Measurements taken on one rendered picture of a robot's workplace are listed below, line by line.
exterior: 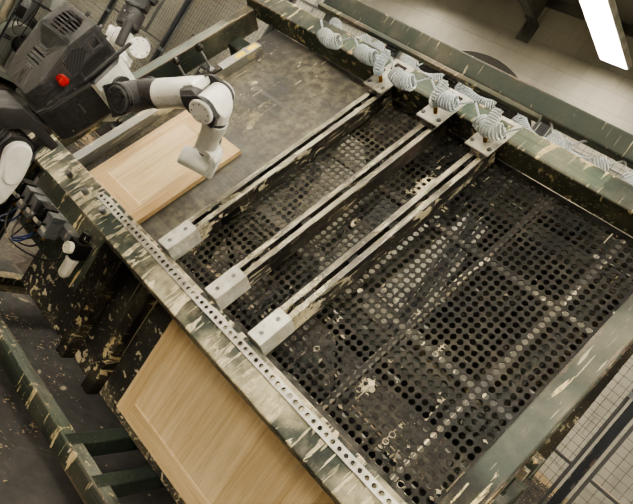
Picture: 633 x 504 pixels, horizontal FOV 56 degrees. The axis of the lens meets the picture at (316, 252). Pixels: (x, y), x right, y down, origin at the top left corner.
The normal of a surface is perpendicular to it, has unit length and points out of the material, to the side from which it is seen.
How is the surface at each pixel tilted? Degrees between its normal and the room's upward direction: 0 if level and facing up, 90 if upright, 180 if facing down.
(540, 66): 90
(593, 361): 57
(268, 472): 90
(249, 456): 90
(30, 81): 82
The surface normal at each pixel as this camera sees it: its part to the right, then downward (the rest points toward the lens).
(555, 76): -0.56, -0.22
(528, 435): -0.12, -0.58
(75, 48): 0.66, 0.55
